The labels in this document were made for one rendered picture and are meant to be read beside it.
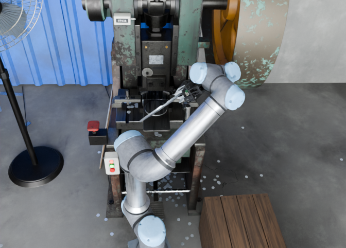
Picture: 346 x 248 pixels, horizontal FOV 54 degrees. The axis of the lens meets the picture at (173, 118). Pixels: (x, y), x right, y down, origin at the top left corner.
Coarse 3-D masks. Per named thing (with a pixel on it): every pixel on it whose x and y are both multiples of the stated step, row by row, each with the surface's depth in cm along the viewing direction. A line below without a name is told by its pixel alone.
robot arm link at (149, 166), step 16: (224, 80) 114; (224, 96) 111; (240, 96) 110; (208, 112) 112; (192, 128) 113; (208, 128) 116; (176, 144) 114; (192, 144) 116; (144, 160) 117; (160, 160) 114; (176, 160) 117; (144, 176) 117; (160, 176) 117
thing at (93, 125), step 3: (93, 120) 179; (96, 120) 179; (90, 123) 177; (93, 123) 177; (96, 123) 177; (99, 123) 179; (90, 126) 176; (93, 126) 176; (96, 126) 176; (90, 129) 174; (93, 129) 174; (96, 129) 174
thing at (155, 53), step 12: (144, 36) 165; (156, 36) 165; (168, 36) 166; (144, 48) 164; (156, 48) 165; (168, 48) 165; (144, 60) 169; (156, 60) 169; (168, 60) 170; (144, 72) 172; (156, 72) 174; (168, 72) 175; (144, 84) 179; (156, 84) 176; (168, 84) 180
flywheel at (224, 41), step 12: (228, 0) 155; (216, 12) 189; (228, 12) 156; (216, 24) 189; (228, 24) 170; (216, 36) 188; (228, 36) 171; (216, 48) 185; (228, 48) 171; (216, 60) 183; (228, 60) 171
